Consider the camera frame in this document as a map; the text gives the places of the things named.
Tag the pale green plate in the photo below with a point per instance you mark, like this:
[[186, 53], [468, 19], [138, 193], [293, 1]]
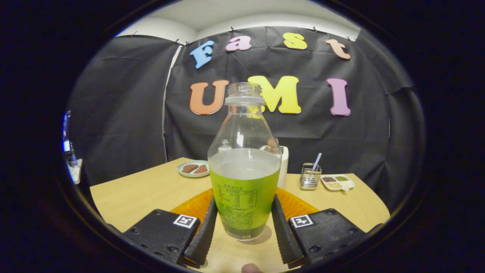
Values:
[[193, 175]]

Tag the white straw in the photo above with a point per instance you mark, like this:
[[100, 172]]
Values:
[[317, 160]]

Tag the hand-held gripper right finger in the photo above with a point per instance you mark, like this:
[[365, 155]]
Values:
[[284, 235]]

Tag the wooden table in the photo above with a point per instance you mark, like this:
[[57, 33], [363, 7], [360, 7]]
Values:
[[132, 197]]

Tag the green label juice bottle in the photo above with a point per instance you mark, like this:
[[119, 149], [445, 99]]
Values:
[[244, 197]]

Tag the cream toaster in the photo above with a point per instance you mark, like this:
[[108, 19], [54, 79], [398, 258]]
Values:
[[284, 167]]

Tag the brown food piece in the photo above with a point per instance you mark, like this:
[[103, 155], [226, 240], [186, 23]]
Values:
[[201, 169], [189, 168]]

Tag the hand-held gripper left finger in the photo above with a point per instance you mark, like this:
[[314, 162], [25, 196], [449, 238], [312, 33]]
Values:
[[202, 237]]

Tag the white divided dish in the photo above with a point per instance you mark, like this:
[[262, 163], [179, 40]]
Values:
[[337, 182]]

